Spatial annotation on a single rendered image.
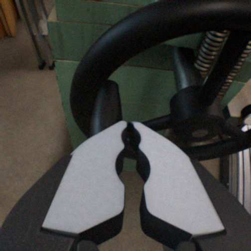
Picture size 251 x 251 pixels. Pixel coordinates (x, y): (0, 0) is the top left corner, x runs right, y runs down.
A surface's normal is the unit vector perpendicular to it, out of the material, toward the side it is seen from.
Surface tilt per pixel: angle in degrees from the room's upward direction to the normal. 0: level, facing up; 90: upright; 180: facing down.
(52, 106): 0
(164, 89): 90
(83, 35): 90
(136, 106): 90
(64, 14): 90
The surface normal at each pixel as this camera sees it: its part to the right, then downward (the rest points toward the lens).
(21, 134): 0.14, -0.49
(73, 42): -0.01, 0.87
